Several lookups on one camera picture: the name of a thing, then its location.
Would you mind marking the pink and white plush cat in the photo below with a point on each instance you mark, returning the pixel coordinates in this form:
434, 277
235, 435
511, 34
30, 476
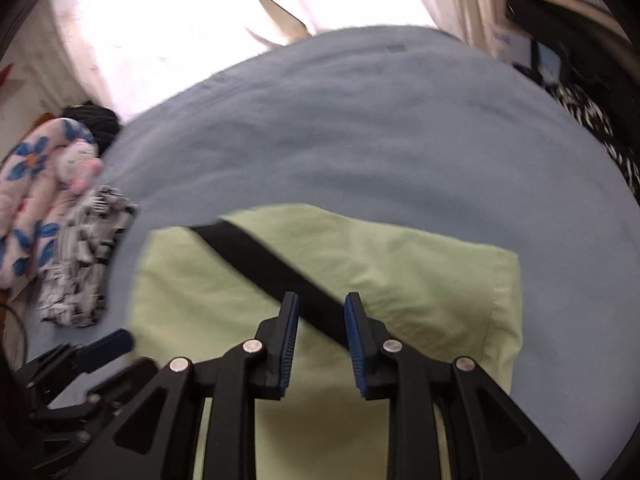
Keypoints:
80, 160

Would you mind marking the black and white patterned cloth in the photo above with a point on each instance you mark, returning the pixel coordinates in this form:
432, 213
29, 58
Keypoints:
590, 115

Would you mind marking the green and black hooded jacket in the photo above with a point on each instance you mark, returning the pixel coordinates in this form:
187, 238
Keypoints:
425, 270

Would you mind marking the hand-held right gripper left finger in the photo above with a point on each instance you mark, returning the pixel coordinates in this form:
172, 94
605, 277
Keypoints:
288, 345

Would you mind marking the floral quilt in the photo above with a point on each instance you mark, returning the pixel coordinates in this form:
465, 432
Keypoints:
30, 200

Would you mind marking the blue bed sheet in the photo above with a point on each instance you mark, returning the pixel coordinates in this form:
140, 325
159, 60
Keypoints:
375, 125

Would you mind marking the red wall sticker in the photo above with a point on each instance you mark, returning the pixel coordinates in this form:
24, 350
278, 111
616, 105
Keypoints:
6, 77

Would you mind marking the black bag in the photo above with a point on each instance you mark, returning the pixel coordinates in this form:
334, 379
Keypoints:
590, 45

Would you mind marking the black and white printed garment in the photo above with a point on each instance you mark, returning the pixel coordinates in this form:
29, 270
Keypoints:
85, 260

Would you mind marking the white cardboard box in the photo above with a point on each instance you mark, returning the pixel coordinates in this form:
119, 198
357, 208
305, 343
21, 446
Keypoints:
505, 42

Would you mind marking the black clothing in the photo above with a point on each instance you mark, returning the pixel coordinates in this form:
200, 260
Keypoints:
100, 120

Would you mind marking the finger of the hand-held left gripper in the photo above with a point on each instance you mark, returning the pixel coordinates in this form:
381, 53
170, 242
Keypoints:
125, 377
107, 347

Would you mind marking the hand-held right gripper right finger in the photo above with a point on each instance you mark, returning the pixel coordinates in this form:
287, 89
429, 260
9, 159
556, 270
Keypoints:
354, 345

